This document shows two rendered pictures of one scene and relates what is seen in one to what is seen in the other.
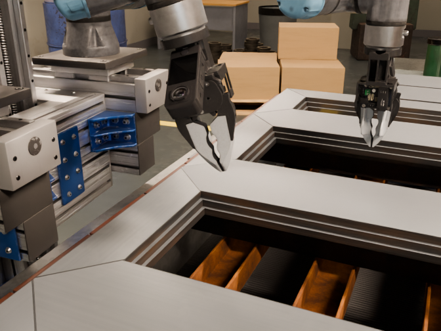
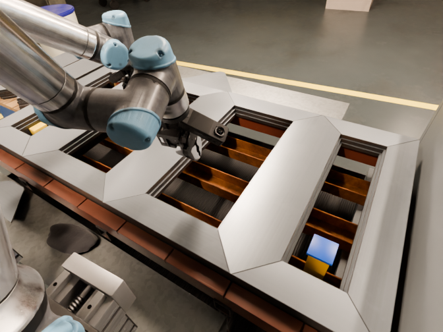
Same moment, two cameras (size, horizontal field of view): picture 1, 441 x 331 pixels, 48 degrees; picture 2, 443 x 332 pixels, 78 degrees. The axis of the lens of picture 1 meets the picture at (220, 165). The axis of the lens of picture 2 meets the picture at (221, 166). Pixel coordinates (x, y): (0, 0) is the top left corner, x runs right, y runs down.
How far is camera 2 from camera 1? 0.79 m
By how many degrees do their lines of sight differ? 67
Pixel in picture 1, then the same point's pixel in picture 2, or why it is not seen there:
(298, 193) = (165, 153)
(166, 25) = (184, 106)
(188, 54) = (191, 114)
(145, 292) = (248, 217)
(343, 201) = not seen: hidden behind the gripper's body
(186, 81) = (211, 124)
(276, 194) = (163, 161)
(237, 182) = (142, 175)
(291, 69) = not seen: outside the picture
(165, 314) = (264, 209)
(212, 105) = not seen: hidden behind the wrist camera
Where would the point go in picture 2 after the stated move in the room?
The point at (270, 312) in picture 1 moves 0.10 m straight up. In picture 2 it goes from (264, 175) to (265, 151)
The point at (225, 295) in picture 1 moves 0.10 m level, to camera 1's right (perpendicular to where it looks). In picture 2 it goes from (252, 188) to (254, 165)
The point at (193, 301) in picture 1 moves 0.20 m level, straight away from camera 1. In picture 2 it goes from (255, 199) to (188, 198)
